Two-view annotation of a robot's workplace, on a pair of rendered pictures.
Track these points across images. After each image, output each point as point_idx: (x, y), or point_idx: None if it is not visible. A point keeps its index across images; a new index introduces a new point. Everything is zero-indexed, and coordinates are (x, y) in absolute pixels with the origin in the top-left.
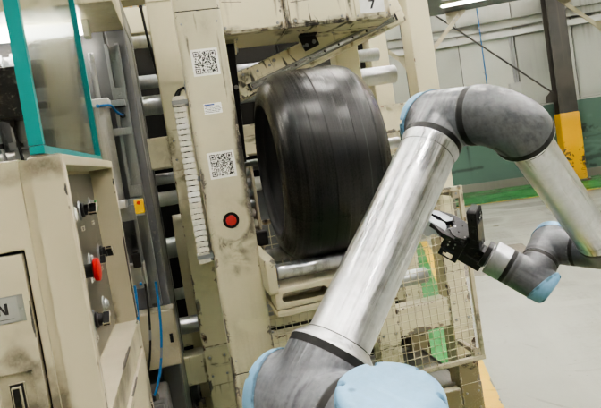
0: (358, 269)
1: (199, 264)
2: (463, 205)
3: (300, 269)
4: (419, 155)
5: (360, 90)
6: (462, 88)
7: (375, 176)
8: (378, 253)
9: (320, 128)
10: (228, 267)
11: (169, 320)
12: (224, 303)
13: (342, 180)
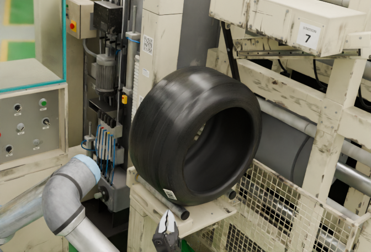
0: (3, 206)
1: None
2: (350, 241)
3: (144, 185)
4: (40, 185)
5: (175, 117)
6: (60, 172)
7: (153, 172)
8: (7, 208)
9: (140, 125)
10: None
11: None
12: None
13: (140, 161)
